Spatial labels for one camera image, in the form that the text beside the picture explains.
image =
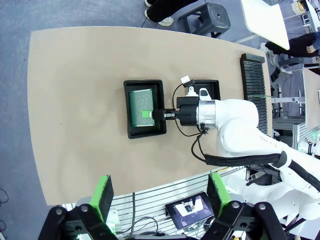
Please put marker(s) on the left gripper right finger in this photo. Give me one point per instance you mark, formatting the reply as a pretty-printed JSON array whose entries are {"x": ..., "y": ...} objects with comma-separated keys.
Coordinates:
[{"x": 220, "y": 197}]

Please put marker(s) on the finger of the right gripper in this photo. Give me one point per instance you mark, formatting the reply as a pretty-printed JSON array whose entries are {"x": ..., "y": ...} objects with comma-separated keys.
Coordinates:
[{"x": 158, "y": 115}]

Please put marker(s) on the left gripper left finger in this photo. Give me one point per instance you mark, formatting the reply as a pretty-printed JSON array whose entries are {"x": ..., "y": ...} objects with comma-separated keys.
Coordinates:
[{"x": 100, "y": 200}]

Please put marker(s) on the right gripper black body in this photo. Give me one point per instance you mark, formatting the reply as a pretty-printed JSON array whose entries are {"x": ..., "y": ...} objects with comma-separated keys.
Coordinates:
[{"x": 187, "y": 112}]

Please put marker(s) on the small black ESD tray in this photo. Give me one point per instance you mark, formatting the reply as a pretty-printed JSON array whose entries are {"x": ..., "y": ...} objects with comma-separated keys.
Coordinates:
[{"x": 212, "y": 87}]

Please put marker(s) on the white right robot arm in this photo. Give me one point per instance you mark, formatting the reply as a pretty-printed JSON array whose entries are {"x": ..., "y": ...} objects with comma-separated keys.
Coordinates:
[{"x": 237, "y": 125}]

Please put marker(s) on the large black ESD tray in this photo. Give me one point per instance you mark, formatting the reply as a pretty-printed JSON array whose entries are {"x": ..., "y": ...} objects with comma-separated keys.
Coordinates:
[{"x": 132, "y": 133}]

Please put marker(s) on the black tablet with screen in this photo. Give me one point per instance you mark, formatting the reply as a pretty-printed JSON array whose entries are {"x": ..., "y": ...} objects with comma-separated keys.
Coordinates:
[{"x": 187, "y": 210}]

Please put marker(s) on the grey slotted aluminium base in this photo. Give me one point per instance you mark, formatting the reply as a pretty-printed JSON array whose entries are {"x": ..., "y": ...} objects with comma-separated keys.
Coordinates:
[{"x": 150, "y": 200}]

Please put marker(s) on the dark slotted PCB rack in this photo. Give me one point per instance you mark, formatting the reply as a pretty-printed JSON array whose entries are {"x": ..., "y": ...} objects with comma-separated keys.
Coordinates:
[{"x": 252, "y": 75}]

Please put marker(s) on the bystander white shoe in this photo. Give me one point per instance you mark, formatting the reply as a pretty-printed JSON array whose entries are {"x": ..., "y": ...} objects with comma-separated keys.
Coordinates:
[
  {"x": 268, "y": 53},
  {"x": 148, "y": 3},
  {"x": 166, "y": 22}
]

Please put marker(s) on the black foam block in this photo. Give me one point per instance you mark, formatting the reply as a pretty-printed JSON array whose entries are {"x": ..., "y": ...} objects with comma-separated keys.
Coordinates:
[{"x": 275, "y": 73}]

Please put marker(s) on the large grey plastic stool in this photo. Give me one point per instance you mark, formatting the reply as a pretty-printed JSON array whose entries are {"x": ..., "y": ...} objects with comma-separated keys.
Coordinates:
[{"x": 215, "y": 15}]

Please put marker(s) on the bystander black trousers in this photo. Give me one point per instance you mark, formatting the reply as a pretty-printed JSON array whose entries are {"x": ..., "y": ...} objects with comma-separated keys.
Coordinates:
[
  {"x": 295, "y": 46},
  {"x": 170, "y": 8}
]

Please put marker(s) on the small grey plastic stool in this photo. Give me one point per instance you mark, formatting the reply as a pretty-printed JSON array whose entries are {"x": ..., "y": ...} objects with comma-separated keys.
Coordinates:
[{"x": 290, "y": 62}]

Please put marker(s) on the white side table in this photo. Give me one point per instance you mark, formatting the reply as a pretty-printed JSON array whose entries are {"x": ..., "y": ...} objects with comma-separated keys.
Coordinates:
[{"x": 265, "y": 20}]

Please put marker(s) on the light wooden side table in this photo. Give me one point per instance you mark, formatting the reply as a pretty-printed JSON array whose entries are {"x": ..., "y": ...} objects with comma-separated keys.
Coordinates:
[{"x": 310, "y": 100}]

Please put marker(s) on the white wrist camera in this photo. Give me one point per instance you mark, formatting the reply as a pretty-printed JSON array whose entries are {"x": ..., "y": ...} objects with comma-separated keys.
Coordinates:
[{"x": 203, "y": 94}]

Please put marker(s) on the aluminium profile frame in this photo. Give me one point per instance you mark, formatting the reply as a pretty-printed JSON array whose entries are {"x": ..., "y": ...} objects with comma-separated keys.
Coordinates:
[{"x": 282, "y": 125}]

